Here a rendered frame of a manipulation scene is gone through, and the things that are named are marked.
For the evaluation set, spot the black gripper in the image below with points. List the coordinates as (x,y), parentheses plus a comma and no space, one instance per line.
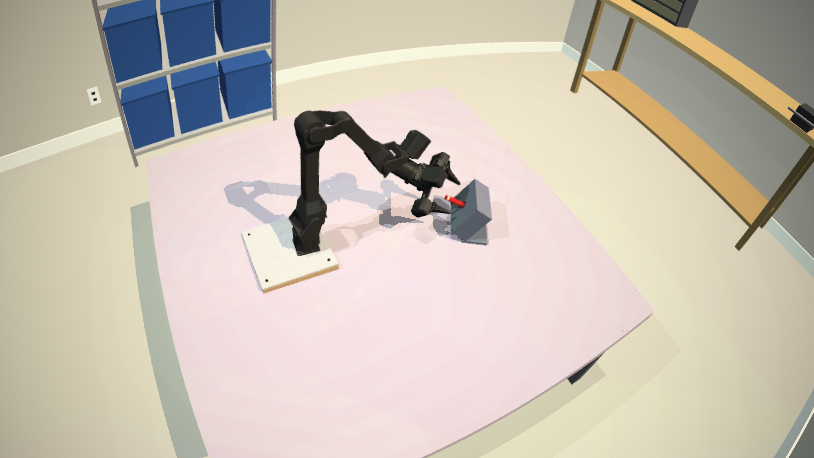
(423,206)

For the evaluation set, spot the dark grey sloped panel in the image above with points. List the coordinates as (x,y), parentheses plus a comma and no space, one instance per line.
(469,222)

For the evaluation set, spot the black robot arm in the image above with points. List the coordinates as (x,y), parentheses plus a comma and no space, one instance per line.
(311,131)

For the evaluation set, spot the red peg with white band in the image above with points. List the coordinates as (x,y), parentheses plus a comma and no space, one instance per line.
(453,200)

